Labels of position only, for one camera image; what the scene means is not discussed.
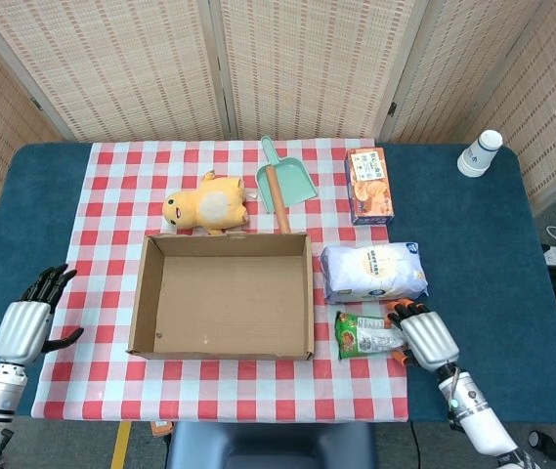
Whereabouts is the lavender tissue pack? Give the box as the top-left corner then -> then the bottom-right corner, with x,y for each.
320,241 -> 430,305

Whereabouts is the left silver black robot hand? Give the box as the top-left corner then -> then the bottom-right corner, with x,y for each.
0,263 -> 85,366

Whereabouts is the mint green dustpan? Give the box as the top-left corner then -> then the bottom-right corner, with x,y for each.
255,136 -> 318,215

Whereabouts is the yellow plush toy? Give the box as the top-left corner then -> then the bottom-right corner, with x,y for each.
161,170 -> 250,236

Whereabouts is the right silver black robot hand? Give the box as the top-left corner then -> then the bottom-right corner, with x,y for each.
386,298 -> 460,370

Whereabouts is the red white checkered tablecloth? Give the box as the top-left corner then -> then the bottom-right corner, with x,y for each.
30,138 -> 410,423

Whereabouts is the wooden handled brush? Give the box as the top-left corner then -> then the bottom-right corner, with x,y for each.
265,164 -> 292,235

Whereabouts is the stack of white paper cups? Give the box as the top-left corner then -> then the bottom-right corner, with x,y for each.
456,129 -> 504,179

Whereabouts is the woven folding screen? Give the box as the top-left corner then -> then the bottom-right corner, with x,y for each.
0,0 -> 556,216

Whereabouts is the orange and purple biscuit box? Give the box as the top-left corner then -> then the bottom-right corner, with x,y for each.
344,147 -> 397,227

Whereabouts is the blue felt table cover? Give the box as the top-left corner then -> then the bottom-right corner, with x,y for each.
0,141 -> 556,424

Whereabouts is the green snack bag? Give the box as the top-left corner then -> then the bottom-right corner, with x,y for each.
333,311 -> 408,362

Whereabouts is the open brown cardboard box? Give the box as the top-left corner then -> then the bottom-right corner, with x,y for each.
126,233 -> 316,362

